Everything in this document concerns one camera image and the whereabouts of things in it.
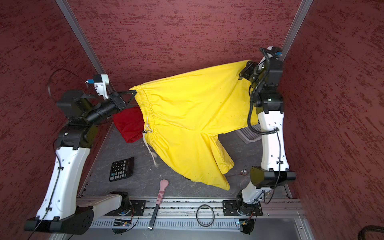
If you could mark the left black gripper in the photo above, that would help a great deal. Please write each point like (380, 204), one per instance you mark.
(118, 101)

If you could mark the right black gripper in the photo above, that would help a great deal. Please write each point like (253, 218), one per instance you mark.
(251, 67)

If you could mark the red shorts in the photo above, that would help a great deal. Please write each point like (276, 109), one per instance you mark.
(130, 124)

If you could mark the yellow shorts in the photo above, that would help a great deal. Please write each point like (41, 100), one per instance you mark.
(185, 114)

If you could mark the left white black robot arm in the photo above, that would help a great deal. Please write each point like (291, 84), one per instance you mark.
(62, 212)

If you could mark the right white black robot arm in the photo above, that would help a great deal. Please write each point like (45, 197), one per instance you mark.
(265, 118)

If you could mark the white plastic basket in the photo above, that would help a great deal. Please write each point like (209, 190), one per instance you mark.
(247, 136)

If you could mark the black calculator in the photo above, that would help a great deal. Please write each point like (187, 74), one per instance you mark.
(122, 169)

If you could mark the metal spoon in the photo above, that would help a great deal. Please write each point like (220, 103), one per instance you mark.
(243, 172)

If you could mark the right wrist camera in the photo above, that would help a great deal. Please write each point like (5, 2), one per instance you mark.
(274, 53)

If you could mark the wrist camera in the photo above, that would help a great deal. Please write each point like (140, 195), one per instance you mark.
(100, 83)
(274, 53)

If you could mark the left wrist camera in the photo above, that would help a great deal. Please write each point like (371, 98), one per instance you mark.
(100, 83)

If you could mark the pink cat-paw handled knife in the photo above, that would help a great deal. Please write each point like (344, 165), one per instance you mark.
(163, 185)

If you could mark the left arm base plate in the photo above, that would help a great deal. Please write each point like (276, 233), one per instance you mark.
(136, 208)

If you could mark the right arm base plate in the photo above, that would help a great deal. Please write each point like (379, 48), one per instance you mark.
(234, 208)

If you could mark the black cable corner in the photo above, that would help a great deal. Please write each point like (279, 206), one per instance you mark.
(369, 229)

